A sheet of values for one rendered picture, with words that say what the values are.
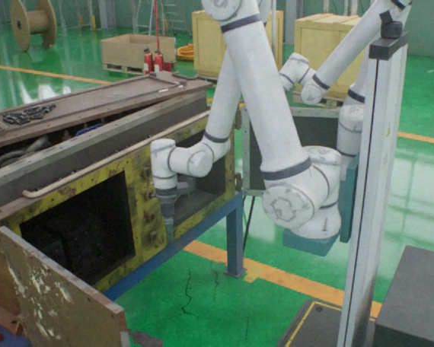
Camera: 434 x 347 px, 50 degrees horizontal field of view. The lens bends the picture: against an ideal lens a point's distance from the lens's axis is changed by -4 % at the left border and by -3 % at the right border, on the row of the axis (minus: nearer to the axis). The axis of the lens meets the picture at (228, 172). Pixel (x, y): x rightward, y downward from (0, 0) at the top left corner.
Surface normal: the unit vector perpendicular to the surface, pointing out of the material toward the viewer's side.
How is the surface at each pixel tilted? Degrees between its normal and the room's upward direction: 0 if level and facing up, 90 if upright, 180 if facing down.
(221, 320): 0
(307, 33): 90
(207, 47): 90
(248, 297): 0
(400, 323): 0
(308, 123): 90
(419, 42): 90
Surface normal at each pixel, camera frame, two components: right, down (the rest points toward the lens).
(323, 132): -0.18, 0.43
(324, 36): -0.55, 0.37
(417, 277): -0.02, -0.90
